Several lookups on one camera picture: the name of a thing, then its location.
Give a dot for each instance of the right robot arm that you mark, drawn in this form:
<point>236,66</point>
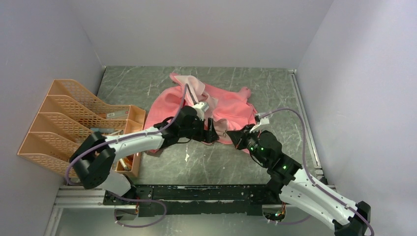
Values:
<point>292,185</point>

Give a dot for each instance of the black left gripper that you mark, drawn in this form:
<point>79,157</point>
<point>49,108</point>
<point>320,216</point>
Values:
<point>209,136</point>

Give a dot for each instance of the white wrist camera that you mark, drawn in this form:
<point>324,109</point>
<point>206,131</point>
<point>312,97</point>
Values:
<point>262,121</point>
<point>201,108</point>

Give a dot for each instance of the pink zip-up jacket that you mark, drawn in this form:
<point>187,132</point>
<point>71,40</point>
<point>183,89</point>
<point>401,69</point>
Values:
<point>229,110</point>

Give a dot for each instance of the orange mesh file rack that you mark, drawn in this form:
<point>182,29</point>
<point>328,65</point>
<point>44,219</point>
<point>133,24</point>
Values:
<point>66,117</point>

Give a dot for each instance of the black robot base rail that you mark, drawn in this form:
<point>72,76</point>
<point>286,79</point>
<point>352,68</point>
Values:
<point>250,199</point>

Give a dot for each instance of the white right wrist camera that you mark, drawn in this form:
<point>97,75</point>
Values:
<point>262,121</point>

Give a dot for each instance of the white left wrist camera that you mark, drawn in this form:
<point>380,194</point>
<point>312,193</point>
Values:
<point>201,108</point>

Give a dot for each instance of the aluminium table frame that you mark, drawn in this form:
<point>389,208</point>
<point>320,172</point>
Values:
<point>77,197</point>

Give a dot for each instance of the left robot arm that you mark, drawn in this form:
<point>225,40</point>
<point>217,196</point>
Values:
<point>93,160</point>

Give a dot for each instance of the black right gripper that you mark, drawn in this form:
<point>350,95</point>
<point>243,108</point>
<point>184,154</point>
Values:
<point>239,136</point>

